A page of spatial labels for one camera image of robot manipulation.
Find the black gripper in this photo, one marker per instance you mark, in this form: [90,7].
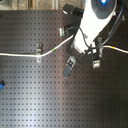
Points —
[80,57]

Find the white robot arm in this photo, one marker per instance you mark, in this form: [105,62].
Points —
[95,16]

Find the black perforated breadboard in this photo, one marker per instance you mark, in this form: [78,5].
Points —
[36,95]

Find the metal cable clip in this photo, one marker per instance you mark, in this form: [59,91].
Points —
[38,52]

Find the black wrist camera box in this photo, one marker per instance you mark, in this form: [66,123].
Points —
[72,10]

